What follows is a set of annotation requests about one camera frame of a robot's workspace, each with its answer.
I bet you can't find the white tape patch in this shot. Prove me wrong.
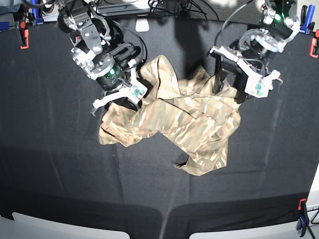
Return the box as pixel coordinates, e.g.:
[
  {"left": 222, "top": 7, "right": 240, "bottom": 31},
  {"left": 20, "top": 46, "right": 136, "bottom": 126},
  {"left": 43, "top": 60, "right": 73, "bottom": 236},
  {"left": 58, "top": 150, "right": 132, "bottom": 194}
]
[{"left": 135, "top": 17, "right": 150, "bottom": 32}]

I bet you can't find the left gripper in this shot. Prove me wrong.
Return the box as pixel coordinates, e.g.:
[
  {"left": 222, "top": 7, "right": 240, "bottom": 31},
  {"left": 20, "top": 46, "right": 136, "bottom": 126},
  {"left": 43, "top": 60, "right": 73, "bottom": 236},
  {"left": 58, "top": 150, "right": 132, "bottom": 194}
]
[{"left": 209, "top": 46, "right": 283, "bottom": 104}]

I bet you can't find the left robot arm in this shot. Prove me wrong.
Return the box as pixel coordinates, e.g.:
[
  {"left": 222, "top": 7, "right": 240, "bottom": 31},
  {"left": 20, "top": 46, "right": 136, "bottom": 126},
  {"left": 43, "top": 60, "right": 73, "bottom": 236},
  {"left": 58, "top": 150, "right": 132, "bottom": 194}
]
[{"left": 210, "top": 0, "right": 301, "bottom": 104}]

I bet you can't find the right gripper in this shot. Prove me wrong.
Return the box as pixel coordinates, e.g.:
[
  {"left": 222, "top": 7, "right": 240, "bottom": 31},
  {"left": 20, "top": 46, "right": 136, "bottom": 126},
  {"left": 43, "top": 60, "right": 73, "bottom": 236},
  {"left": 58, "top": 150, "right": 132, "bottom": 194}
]
[{"left": 87, "top": 56, "right": 147, "bottom": 117}]

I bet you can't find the orange clamp far right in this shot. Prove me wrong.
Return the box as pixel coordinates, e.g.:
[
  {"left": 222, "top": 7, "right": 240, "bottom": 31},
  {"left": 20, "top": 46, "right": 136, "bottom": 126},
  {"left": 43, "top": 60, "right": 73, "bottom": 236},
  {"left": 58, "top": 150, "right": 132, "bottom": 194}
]
[{"left": 309, "top": 30, "right": 319, "bottom": 58}]

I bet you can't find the camouflage t-shirt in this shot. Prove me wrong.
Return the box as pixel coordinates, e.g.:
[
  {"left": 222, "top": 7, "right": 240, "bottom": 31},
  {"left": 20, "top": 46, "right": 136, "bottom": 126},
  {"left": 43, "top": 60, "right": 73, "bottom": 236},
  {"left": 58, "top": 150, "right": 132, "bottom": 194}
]
[{"left": 98, "top": 55, "right": 241, "bottom": 176}]

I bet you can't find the black table cloth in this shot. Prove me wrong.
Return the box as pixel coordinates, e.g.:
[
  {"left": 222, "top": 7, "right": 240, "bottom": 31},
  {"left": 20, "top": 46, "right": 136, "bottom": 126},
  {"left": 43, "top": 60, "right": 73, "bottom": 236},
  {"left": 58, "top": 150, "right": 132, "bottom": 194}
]
[{"left": 0, "top": 24, "right": 319, "bottom": 239}]

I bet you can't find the blue clamp top right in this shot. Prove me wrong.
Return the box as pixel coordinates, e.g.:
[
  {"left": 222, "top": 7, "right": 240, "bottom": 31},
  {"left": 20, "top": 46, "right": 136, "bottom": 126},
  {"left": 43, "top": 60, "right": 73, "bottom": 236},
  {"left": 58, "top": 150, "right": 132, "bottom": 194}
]
[{"left": 300, "top": 4, "right": 316, "bottom": 34}]

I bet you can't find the blue clamp top left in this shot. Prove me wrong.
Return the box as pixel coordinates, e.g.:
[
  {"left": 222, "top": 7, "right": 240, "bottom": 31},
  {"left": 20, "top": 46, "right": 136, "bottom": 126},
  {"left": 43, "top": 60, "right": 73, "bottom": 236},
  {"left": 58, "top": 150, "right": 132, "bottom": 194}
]
[{"left": 30, "top": 0, "right": 44, "bottom": 25}]

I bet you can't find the orange clamp far left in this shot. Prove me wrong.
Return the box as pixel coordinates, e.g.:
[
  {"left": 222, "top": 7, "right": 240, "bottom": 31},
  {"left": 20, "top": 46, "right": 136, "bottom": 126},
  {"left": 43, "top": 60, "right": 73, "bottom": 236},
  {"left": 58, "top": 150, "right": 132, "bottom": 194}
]
[{"left": 15, "top": 20, "right": 29, "bottom": 49}]

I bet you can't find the orange blue clamp near right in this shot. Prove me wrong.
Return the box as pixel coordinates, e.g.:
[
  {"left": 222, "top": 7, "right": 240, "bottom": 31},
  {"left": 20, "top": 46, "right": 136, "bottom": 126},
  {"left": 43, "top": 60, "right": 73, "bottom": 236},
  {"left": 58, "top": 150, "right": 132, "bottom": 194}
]
[{"left": 296, "top": 198, "right": 309, "bottom": 238}]

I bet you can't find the black cable bundle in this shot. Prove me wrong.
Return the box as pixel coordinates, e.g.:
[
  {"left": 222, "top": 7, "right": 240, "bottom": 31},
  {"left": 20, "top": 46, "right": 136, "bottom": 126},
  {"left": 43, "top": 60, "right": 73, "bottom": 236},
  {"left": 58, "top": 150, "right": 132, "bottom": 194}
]
[{"left": 147, "top": 0, "right": 220, "bottom": 20}]

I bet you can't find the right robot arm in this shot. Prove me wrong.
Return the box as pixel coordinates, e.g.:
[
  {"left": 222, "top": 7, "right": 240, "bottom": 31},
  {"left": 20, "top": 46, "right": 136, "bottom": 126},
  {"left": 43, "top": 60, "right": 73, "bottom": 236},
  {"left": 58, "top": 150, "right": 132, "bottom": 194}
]
[{"left": 57, "top": 0, "right": 148, "bottom": 115}]

